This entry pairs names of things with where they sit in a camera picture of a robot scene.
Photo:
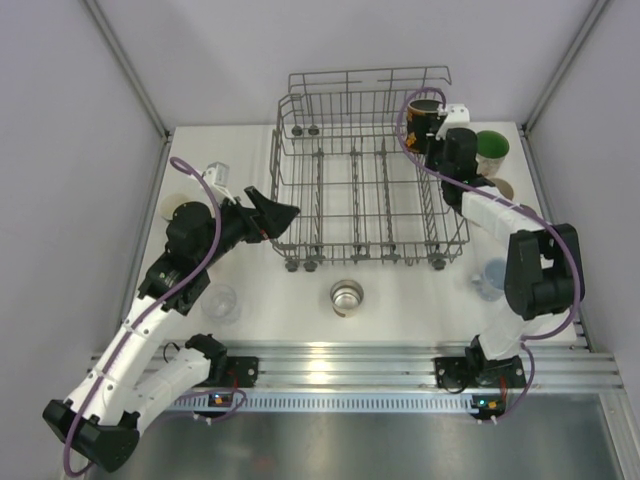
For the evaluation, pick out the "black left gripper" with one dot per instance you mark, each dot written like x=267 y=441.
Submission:
x=460 y=154

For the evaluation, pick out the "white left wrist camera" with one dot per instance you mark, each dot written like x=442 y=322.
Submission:
x=452 y=116

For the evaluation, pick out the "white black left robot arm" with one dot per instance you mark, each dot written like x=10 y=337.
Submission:
x=542 y=271

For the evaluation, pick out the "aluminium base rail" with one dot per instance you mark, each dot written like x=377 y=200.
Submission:
x=339 y=366

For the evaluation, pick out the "steel cup brown sleeve centre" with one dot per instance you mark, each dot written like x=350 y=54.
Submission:
x=346 y=297

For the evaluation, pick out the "perforated blue-grey cable tray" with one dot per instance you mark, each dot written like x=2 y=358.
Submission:
x=270 y=401

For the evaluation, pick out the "clear glass tumbler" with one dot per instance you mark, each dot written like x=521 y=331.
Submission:
x=219 y=303

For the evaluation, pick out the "black skull mug red inside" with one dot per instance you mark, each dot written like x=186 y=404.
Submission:
x=423 y=120

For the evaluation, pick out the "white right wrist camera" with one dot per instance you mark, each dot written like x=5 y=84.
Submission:
x=216 y=176

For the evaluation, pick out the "aluminium corner frame post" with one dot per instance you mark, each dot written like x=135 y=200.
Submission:
x=108 y=34

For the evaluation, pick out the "beige plain cup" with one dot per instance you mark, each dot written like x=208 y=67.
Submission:
x=504 y=187

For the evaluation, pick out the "grey wire dish rack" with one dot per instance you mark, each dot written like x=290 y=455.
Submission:
x=335 y=156

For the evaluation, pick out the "white cup teal base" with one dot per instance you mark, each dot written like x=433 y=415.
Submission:
x=170 y=203

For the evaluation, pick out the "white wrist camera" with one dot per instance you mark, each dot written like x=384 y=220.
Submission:
x=452 y=116
x=216 y=176

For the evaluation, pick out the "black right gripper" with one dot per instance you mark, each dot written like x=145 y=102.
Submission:
x=242 y=225

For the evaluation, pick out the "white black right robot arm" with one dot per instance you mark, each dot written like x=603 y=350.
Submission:
x=104 y=418

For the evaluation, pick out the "cream mug green inside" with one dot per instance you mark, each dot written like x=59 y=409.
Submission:
x=492 y=149

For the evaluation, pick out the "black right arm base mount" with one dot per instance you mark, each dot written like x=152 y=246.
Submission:
x=225 y=371

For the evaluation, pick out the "light blue mug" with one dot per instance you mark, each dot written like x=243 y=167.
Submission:
x=489 y=282

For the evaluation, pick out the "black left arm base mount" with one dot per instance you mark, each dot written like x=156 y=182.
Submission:
x=458 y=373

